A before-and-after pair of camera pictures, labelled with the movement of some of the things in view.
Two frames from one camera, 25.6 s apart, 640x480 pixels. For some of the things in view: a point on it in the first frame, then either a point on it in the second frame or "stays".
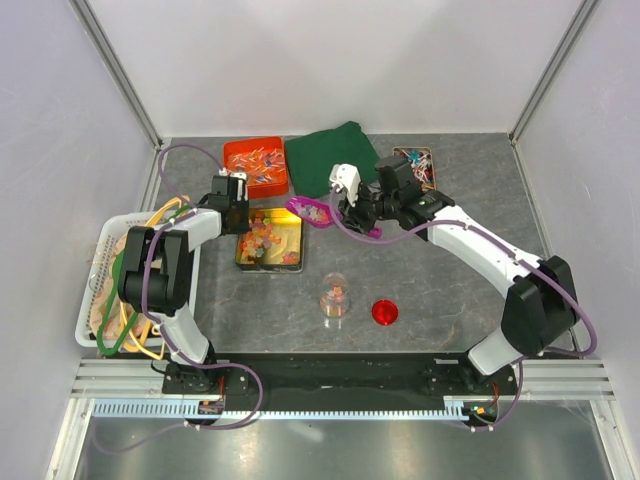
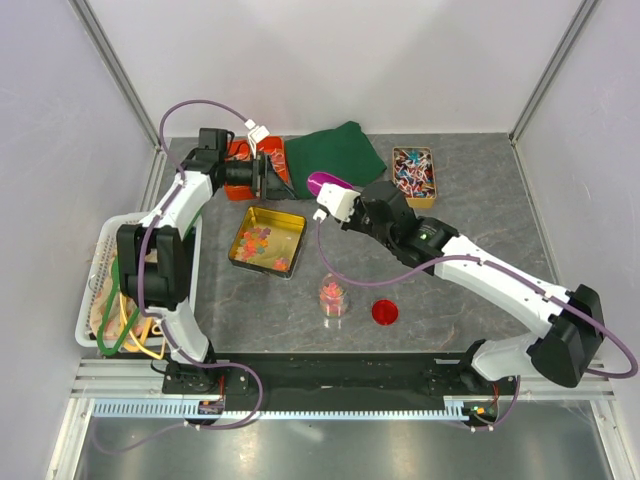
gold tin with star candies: [273, 244] stays
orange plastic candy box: [262, 161] stays
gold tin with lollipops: [421, 160] stays
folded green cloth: [312, 157] stays
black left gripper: [242, 202] -> [266, 181]
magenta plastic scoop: [319, 214] -> [316, 181]
